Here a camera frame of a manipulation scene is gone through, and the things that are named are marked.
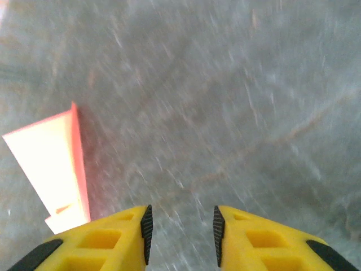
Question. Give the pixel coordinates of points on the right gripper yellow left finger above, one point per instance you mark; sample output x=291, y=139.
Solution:
x=107, y=248

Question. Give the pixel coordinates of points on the pink square paper sheet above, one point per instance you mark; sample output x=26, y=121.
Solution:
x=42, y=158

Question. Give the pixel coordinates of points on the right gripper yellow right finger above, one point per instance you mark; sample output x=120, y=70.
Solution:
x=268, y=248

